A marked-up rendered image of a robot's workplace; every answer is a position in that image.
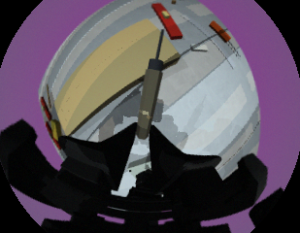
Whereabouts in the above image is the yellow flat block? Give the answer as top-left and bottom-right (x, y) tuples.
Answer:
(50, 119), (61, 140)

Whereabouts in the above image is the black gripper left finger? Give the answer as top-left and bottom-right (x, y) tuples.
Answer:
(57, 121), (138, 191)

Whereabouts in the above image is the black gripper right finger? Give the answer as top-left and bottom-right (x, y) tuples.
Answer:
(149, 124), (222, 195)

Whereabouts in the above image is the tan flat rectangular panel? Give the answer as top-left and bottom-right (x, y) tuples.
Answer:
(55, 19), (182, 136)

